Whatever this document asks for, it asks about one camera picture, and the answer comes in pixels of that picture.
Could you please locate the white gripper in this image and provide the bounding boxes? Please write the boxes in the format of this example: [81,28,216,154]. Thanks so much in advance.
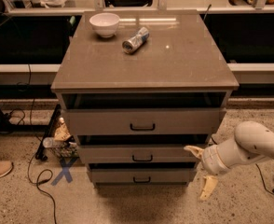
[184,145,229,201]

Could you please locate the grey drawer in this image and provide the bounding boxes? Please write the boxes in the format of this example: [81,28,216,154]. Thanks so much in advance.
[77,144,199,163]
[62,108,226,135]
[88,169,197,185]

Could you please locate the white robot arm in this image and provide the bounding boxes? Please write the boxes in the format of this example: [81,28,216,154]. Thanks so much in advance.
[184,121,274,201]

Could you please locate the grey drawer cabinet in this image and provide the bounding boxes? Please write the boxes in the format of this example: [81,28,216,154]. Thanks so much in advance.
[50,9,240,189]

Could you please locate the blue tape cross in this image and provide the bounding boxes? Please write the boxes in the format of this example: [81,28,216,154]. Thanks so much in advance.
[51,157,77,186]

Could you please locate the crushed silver blue can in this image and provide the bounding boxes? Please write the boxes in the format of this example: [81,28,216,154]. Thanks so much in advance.
[122,27,149,54]

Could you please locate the black stand leg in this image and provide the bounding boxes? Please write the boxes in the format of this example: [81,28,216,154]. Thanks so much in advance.
[35,105,61,161]

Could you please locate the white bowl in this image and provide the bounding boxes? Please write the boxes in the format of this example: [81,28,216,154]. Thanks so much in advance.
[89,13,120,38]

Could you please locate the black floor cable right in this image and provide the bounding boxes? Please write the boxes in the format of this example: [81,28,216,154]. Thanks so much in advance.
[254,163,274,204]

